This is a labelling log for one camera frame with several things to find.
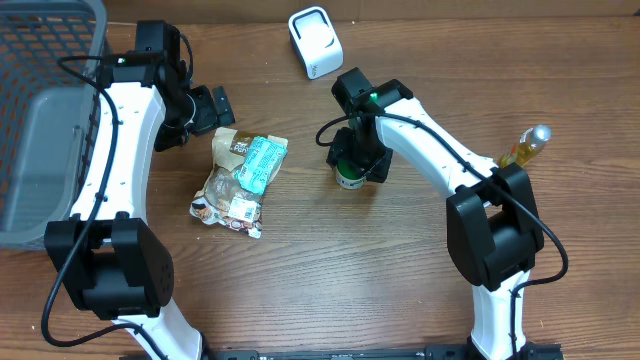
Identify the white barcode scanner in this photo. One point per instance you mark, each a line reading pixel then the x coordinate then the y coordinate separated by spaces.
pixel 315 41

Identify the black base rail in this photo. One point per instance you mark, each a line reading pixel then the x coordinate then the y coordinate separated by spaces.
pixel 431 352

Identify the brown nut snack bag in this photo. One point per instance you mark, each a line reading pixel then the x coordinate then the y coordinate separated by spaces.
pixel 222 201

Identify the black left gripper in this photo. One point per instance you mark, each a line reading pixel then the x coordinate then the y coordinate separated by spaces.
pixel 207 117

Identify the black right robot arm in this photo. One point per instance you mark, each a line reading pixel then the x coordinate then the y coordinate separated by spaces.
pixel 492 235

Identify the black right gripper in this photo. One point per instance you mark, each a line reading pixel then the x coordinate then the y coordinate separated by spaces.
pixel 347 152

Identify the teal wet wipes pack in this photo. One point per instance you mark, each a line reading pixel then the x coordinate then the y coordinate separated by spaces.
pixel 263 158

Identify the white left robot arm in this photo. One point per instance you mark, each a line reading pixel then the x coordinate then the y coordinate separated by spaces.
pixel 107 258

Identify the green lid white jar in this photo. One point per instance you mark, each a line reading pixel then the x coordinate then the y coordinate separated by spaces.
pixel 347 177

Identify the yellow dish soap bottle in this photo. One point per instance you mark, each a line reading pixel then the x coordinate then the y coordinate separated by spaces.
pixel 531 143

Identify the grey plastic mesh basket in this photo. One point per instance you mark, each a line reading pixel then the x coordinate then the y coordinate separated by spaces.
pixel 49 118

